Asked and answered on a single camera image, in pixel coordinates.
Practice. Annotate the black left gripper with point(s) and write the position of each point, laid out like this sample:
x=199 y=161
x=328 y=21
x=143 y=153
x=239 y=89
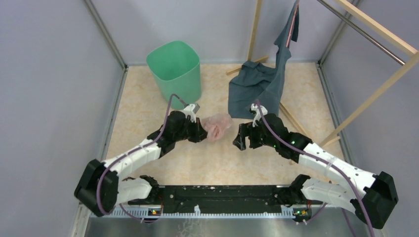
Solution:
x=199 y=133

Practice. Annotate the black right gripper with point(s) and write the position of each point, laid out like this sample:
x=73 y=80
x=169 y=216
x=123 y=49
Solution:
x=245 y=130

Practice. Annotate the pink translucent trash bag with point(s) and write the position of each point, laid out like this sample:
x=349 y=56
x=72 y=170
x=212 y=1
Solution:
x=216 y=125

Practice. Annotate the green plastic trash bin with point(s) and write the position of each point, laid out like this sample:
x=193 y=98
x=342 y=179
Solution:
x=176 y=69

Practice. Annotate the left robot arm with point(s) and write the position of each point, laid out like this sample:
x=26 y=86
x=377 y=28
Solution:
x=106 y=184

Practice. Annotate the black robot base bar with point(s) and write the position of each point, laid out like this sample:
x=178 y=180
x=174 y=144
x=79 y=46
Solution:
x=234 y=199

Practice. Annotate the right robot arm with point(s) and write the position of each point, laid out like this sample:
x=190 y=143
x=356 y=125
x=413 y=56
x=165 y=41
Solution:
x=371 y=197

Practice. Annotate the dark blue-grey cloth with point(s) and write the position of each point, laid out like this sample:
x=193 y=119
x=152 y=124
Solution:
x=256 y=81

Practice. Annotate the metal rod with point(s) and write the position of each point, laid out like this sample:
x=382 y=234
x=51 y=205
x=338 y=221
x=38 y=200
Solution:
x=362 y=32

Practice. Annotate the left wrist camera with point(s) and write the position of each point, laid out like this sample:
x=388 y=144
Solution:
x=190 y=111

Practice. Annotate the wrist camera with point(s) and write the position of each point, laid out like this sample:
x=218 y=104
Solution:
x=258 y=111
x=190 y=111

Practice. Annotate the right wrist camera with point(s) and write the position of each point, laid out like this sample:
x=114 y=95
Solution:
x=258 y=111

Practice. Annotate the white cable duct strip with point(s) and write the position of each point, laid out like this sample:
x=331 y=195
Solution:
x=155 y=213

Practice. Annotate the wooden drying rack frame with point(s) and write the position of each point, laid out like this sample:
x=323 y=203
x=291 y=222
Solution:
x=385 y=136

